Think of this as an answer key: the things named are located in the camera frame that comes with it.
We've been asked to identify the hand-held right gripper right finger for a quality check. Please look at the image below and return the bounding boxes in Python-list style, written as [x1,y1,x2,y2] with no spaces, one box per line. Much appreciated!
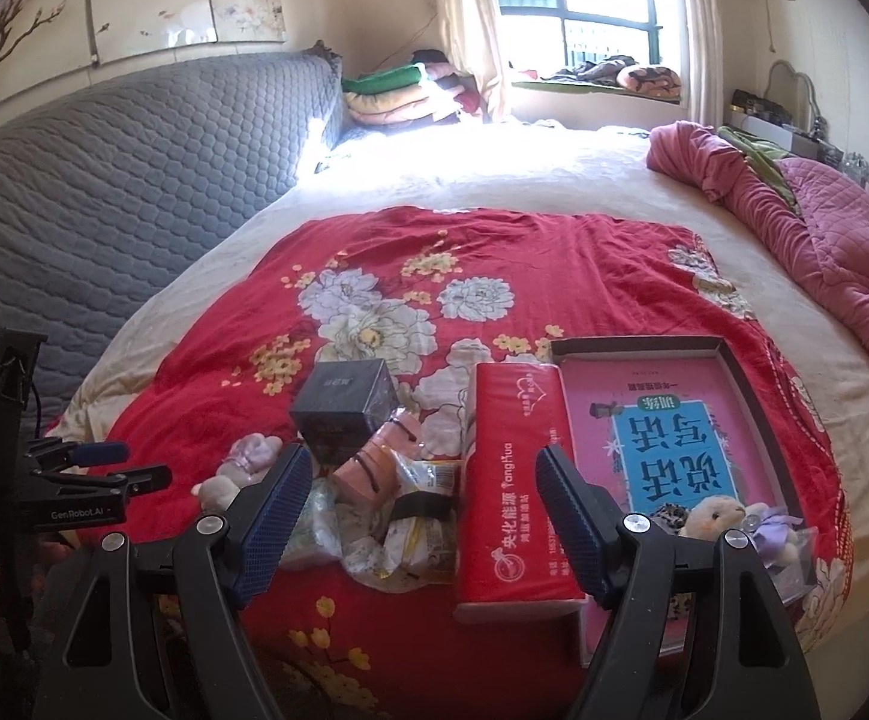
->
[535,444,814,720]

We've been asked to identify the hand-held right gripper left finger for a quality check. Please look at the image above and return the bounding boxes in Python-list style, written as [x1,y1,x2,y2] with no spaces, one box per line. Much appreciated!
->
[44,442,315,720]

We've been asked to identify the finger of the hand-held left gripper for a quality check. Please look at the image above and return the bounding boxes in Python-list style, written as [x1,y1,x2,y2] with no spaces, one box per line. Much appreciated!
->
[37,465,173,500]
[25,441,131,470]

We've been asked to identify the pale green tissue packet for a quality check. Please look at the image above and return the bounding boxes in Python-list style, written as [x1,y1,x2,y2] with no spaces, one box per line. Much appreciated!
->
[284,476,349,571]

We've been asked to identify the beige plush toy purple bow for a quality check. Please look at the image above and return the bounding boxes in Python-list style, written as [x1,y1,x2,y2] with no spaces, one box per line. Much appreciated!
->
[192,431,287,512]

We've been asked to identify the pink pouch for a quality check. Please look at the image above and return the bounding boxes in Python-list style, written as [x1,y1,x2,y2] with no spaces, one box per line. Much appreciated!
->
[329,420,416,515]

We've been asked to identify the cream bunny plush purple dress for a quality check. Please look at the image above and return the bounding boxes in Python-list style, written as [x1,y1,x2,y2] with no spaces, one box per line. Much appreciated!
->
[678,496,806,565]

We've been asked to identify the yellow white snack packet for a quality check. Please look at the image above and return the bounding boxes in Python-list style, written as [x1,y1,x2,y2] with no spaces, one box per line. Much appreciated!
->
[344,517,459,590]

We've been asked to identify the grey cardboard box tray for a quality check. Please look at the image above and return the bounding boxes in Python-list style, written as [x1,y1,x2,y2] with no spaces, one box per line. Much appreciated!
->
[550,335,825,668]

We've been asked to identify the red tissue pack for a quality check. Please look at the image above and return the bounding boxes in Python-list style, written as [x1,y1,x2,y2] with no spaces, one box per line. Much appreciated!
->
[453,362,585,627]

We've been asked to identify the clear yellow snack packet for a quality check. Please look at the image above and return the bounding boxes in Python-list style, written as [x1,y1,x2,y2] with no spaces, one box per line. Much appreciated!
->
[396,457,464,500]

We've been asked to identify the dark purple box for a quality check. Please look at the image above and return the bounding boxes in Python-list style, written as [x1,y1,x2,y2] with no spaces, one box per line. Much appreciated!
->
[288,358,399,466]

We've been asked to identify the red floral blanket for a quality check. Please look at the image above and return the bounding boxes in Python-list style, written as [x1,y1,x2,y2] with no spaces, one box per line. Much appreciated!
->
[74,206,855,720]

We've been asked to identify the grey quilted headboard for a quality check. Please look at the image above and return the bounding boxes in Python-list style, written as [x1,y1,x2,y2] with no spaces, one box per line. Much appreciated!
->
[0,51,345,458]

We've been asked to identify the bed with cream sheet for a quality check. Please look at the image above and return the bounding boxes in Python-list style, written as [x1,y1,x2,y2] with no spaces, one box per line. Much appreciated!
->
[44,124,869,661]

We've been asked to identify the pink quilt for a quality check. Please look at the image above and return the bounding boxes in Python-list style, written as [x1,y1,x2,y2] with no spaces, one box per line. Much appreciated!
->
[644,120,869,391]

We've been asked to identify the green cloth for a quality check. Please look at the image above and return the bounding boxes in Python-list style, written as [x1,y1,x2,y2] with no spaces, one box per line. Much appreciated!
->
[719,126,799,211]

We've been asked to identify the green sill mat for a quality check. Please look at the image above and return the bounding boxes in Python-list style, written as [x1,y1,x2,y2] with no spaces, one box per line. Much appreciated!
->
[513,79,682,106]

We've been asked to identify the stack of folded blankets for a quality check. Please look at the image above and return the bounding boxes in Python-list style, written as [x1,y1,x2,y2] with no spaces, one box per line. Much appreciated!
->
[340,50,491,132]

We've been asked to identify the patterned cushion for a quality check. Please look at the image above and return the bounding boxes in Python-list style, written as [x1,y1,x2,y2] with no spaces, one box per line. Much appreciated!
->
[618,64,682,98]

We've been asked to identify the dark clothes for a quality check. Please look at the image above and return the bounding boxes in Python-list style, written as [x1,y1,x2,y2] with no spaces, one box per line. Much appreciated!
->
[546,56,634,83]

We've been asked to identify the black storage box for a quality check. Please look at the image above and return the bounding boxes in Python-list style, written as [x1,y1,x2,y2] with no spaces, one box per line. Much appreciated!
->
[730,88,795,125]

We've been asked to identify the heart-shaped mirror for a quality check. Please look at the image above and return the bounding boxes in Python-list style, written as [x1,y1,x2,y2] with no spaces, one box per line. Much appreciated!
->
[768,58,825,128]

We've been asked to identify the cream curtain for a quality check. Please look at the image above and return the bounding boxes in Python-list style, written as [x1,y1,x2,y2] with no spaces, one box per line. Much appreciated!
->
[659,0,727,128]
[430,0,514,125]

